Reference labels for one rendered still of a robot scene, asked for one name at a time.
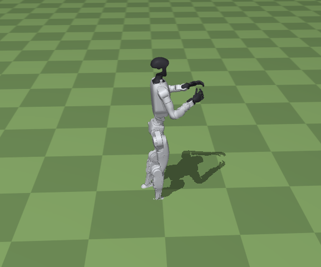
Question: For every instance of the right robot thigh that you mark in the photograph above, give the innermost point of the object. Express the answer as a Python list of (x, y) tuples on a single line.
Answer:
[(162, 151)]

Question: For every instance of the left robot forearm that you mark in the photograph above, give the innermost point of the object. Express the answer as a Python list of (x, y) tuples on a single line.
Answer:
[(176, 88)]

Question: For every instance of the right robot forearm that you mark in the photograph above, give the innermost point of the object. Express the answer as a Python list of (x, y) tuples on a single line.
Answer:
[(181, 110)]

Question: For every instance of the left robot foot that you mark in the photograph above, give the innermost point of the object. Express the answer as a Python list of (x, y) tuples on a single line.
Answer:
[(144, 185)]

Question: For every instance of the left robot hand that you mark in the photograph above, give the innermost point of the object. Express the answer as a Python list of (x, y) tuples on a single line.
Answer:
[(193, 83)]

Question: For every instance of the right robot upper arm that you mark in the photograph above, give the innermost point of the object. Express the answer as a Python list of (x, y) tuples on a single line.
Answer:
[(164, 95)]

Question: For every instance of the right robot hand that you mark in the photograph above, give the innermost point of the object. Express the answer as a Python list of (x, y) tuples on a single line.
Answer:
[(197, 97)]

